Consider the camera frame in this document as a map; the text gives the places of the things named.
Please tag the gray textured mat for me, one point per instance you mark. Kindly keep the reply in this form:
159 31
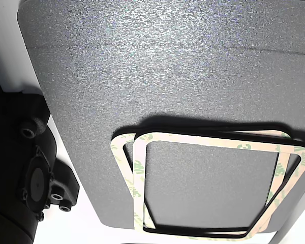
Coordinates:
142 76

